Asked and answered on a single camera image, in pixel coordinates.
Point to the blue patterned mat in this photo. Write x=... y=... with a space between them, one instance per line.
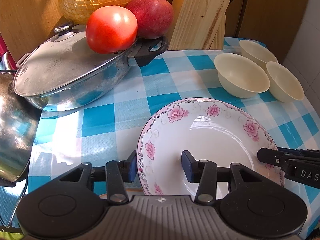
x=11 y=195

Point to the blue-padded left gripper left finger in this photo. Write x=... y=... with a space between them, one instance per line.
x=115 y=174

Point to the white plate pink flowers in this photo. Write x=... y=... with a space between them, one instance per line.
x=209 y=129

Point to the cream bowl right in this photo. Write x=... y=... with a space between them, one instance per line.
x=284 y=86

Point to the cream bowl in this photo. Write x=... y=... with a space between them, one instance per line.
x=240 y=76
x=257 y=53
x=284 y=86

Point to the wooden knife block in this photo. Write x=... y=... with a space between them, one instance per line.
x=195 y=23

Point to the steel kettle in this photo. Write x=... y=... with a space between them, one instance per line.
x=19 y=122

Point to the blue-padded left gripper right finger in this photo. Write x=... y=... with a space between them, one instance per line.
x=207 y=174

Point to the steel pan with lid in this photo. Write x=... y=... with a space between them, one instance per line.
x=63 y=73

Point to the cream bowl near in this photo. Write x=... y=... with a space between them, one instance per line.
x=240 y=76

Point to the red tomato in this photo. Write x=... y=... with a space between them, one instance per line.
x=111 y=29

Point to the red apple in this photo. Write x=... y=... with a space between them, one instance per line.
x=154 y=17

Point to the blue checkered tablecloth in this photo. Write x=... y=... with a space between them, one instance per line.
x=109 y=128

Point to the cream bowl far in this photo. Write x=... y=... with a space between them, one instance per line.
x=257 y=53

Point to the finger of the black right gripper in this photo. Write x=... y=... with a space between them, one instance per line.
x=281 y=156

